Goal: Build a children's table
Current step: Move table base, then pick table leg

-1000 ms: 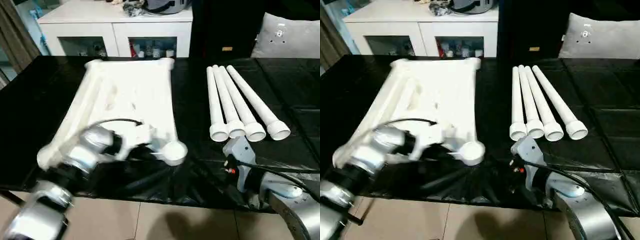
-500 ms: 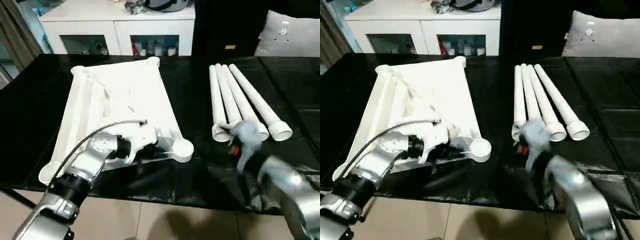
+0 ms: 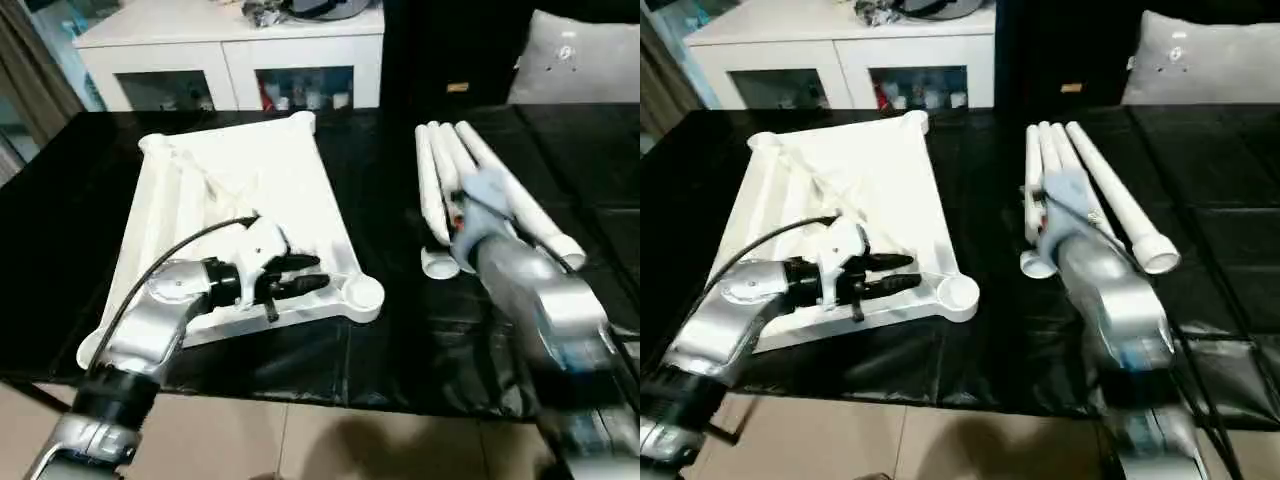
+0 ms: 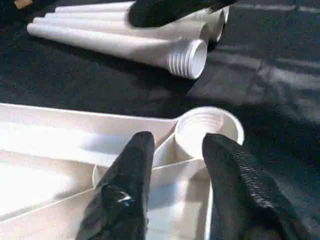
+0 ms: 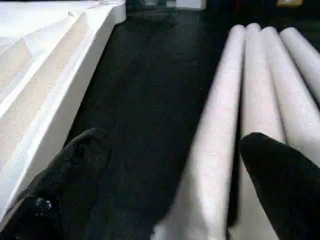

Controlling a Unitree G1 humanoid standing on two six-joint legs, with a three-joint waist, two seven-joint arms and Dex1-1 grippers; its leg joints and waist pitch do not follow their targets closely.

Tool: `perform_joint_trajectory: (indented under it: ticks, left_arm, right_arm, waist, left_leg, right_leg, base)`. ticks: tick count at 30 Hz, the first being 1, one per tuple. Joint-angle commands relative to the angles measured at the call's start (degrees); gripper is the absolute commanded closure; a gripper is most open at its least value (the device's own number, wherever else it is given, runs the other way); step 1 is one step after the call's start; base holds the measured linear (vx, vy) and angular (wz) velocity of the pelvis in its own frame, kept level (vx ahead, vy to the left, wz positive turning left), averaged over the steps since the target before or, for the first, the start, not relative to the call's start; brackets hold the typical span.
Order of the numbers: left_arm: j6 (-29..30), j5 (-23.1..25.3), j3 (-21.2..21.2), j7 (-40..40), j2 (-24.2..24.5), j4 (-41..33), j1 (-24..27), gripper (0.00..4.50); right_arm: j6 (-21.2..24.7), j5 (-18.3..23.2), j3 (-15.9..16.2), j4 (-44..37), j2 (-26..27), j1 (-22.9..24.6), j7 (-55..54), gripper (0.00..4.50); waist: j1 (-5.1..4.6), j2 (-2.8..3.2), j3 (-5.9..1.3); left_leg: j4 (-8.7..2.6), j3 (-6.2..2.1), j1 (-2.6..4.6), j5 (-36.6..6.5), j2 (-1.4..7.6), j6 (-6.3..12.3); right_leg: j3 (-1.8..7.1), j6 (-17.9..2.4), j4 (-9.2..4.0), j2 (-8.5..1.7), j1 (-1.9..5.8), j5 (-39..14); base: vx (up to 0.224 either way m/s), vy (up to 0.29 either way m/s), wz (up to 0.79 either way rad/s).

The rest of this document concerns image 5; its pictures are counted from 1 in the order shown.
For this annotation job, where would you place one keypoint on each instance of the black work mat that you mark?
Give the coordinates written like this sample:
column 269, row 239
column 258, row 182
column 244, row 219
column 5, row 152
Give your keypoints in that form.
column 150, row 100

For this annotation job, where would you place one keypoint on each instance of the white plastic table top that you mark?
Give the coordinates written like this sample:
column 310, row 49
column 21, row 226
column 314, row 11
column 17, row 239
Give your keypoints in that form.
column 40, row 75

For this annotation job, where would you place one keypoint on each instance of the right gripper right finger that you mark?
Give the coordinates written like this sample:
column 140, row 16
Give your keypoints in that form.
column 290, row 195

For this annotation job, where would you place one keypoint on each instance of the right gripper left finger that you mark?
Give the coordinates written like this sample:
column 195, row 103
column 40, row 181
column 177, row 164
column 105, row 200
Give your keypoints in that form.
column 65, row 190

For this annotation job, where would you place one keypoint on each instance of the small yellow label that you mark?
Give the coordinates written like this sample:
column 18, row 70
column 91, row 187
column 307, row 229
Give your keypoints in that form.
column 289, row 2

